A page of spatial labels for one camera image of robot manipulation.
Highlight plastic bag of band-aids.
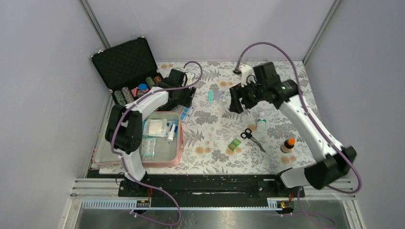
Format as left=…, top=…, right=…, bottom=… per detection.
left=140, top=137, right=156, bottom=157

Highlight pink medicine kit bag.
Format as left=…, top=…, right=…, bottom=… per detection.
left=92, top=112, right=183, bottom=168

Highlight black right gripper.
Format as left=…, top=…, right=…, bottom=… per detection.
left=228, top=78, right=266, bottom=115

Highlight black handled scissors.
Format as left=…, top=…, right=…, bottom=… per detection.
left=240, top=128, right=266, bottom=152

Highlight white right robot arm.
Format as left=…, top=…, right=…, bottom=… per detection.
left=229, top=62, right=357, bottom=197

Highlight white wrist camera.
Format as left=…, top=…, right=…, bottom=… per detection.
left=183, top=72, right=196, bottom=86
left=237, top=64, right=256, bottom=87

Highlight small white medicine bottle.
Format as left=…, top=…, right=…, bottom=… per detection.
left=256, top=112, right=266, bottom=133

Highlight small green box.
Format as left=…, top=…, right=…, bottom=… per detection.
left=228, top=138, right=241, bottom=151

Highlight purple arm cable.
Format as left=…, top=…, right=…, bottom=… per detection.
left=109, top=61, right=203, bottom=228
left=234, top=42, right=363, bottom=228

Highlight brown bottle orange cap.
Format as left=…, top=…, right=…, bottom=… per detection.
left=280, top=138, right=296, bottom=153

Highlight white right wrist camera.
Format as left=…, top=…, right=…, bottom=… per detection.
left=237, top=64, right=256, bottom=87

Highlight blue white blister pack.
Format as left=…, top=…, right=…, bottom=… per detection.
left=180, top=106, right=195, bottom=123

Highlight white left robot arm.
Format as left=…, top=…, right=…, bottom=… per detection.
left=105, top=69, right=200, bottom=196

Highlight teal silver foil sachet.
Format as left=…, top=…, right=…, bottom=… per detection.
left=207, top=90, right=226, bottom=102

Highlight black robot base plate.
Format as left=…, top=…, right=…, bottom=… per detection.
left=118, top=175, right=305, bottom=208

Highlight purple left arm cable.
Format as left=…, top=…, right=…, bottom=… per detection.
left=109, top=61, right=203, bottom=228

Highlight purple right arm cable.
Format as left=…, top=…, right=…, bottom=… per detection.
left=234, top=42, right=363, bottom=228

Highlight black poker chip case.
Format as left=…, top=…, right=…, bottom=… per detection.
left=90, top=36, right=163, bottom=105

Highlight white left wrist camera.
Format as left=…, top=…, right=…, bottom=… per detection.
left=183, top=72, right=196, bottom=86

